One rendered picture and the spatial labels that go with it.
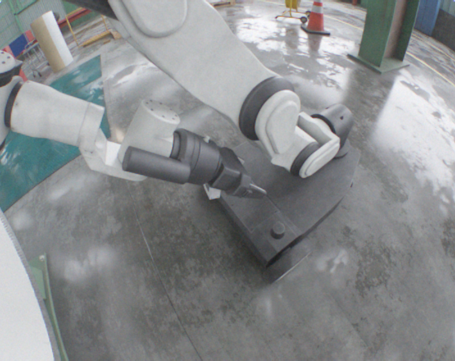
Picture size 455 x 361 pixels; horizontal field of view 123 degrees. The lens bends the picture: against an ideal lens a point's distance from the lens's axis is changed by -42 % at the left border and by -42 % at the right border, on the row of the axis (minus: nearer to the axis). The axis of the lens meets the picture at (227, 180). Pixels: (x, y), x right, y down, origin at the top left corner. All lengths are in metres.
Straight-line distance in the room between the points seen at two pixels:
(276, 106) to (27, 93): 0.38
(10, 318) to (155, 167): 0.78
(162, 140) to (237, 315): 0.69
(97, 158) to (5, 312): 0.72
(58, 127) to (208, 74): 0.22
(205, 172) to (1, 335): 0.82
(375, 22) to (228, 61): 2.27
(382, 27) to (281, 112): 2.17
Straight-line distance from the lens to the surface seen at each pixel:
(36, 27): 5.07
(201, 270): 0.87
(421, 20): 8.83
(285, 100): 0.39
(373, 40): 2.53
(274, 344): 0.85
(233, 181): 0.39
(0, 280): 0.93
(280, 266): 0.67
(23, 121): 0.31
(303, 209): 0.76
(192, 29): 0.25
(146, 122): 0.29
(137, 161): 0.28
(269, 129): 0.39
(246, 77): 0.36
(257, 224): 0.69
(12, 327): 0.90
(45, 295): 1.32
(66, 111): 0.30
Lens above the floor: 0.83
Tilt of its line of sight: 55 degrees down
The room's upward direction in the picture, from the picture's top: 10 degrees counter-clockwise
